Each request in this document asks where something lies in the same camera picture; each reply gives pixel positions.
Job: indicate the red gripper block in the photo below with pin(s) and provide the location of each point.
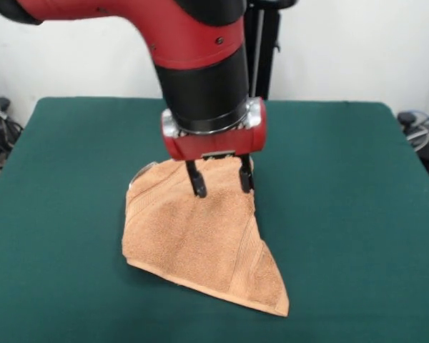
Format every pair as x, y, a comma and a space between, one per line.
218, 144

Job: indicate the tan terry towel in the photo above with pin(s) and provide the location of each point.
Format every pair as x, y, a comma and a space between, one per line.
200, 243

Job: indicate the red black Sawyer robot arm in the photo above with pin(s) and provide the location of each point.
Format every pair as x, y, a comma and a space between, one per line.
200, 53

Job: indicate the dark green table cloth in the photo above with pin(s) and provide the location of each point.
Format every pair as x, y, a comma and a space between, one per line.
57, 250

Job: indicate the grey chair base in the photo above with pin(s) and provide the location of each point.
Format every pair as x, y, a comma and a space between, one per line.
409, 118

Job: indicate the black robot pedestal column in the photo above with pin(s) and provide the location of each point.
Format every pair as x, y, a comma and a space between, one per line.
268, 53

